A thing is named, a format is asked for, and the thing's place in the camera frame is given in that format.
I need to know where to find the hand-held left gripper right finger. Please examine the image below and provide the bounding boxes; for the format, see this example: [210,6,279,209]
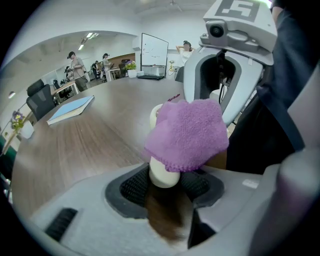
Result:
[179,165,277,250]

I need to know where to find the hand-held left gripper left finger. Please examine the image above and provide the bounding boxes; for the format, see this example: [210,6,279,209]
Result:
[26,162,177,256]

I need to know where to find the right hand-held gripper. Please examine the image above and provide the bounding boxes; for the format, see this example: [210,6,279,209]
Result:
[183,0,279,126]

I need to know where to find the purple cloth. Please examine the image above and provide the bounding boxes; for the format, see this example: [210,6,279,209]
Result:
[143,93,230,173]

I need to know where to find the cream handheld fan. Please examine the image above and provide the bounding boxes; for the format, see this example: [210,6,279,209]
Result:
[149,89,230,189]

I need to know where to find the wooden table with white legs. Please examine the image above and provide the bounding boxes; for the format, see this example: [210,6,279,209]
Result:
[51,80,80,101]

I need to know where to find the black mesh office chair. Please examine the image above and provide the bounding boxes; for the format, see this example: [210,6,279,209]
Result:
[174,66,186,83]

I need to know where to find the person's dark navy clothing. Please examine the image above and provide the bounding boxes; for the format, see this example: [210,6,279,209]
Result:
[226,0,320,176]

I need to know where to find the black tablet sleeve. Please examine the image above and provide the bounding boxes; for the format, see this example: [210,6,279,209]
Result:
[136,74,166,81]

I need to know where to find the whiteboard on black stand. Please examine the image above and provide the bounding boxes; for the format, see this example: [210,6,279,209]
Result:
[140,32,169,73]

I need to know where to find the potted purple flowers white pot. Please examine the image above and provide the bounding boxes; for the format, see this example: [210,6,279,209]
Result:
[123,59,138,78]
[11,109,35,140]

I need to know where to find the light blue notebook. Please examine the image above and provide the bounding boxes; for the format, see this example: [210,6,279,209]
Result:
[46,94,96,126]

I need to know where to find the black high-back office chair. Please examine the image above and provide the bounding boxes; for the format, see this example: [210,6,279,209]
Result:
[26,78,56,122]

